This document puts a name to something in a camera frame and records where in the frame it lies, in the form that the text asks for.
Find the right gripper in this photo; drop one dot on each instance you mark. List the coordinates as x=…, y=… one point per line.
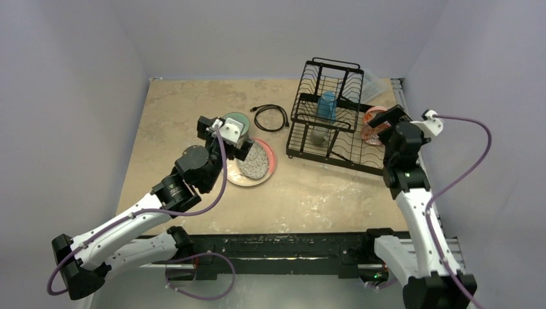
x=384, y=118

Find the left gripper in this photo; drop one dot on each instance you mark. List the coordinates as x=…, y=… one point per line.
x=239, y=152

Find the mint green bowl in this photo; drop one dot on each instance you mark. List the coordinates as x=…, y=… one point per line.
x=241, y=118

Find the red floral bowl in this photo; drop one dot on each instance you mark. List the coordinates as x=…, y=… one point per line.
x=369, y=134

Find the grey speckled plate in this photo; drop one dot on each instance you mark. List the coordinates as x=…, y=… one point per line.
x=256, y=165

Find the blue polka dot mug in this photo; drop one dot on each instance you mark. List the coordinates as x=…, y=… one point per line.
x=326, y=106

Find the small grey mug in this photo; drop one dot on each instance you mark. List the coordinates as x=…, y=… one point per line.
x=320, y=136

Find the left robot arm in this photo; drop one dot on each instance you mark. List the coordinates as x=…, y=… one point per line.
x=86, y=261

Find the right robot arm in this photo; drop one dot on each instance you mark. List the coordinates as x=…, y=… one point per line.
x=429, y=268

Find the pink and cream plate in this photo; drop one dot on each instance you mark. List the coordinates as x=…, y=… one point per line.
x=235, y=176

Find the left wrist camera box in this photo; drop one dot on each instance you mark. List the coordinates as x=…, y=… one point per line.
x=229, y=129

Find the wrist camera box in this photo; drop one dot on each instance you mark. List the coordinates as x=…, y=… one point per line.
x=430, y=124
x=229, y=129

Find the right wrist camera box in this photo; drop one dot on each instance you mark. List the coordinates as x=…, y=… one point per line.
x=430, y=124

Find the black wire dish rack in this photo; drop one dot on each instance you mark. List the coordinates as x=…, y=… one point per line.
x=356, y=91

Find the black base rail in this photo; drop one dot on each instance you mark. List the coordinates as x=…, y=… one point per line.
x=347, y=255

